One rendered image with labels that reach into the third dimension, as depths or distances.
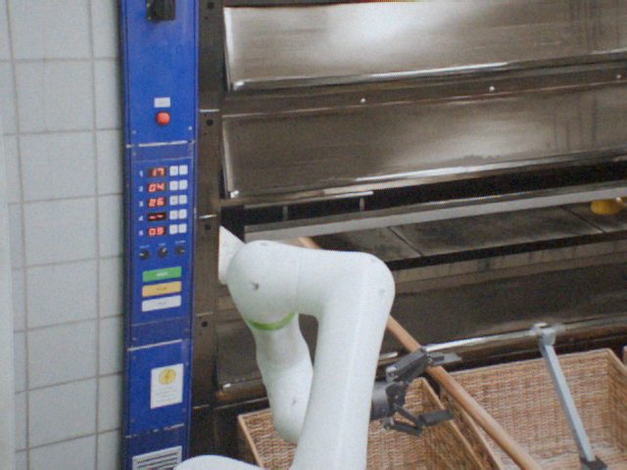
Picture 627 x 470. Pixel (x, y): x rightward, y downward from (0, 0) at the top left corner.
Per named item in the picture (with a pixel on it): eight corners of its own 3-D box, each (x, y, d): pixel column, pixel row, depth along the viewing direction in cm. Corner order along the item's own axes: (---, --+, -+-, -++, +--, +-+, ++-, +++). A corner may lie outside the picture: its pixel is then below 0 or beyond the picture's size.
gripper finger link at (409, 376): (387, 391, 230) (383, 387, 229) (425, 353, 230) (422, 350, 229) (396, 400, 226) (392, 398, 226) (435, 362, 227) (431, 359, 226)
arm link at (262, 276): (292, 301, 178) (304, 233, 183) (216, 291, 179) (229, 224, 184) (300, 337, 194) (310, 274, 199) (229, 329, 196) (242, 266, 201)
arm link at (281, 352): (247, 340, 195) (307, 321, 195) (231, 283, 199) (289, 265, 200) (265, 398, 227) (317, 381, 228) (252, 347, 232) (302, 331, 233)
